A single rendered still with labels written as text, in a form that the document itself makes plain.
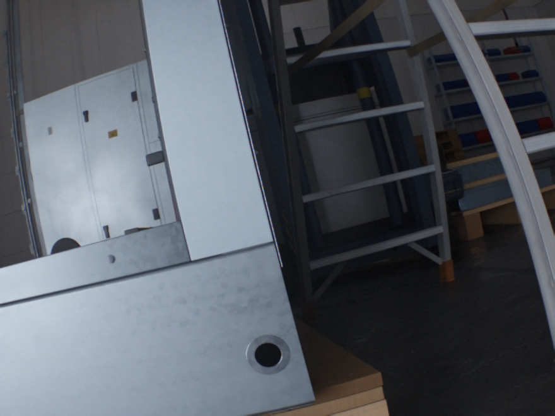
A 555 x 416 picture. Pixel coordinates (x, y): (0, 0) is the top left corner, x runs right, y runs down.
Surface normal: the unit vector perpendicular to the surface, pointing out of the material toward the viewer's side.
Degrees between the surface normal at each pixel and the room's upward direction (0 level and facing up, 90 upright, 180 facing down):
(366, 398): 90
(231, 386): 90
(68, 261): 90
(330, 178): 90
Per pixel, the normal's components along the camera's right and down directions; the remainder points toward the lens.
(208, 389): 0.12, -0.02
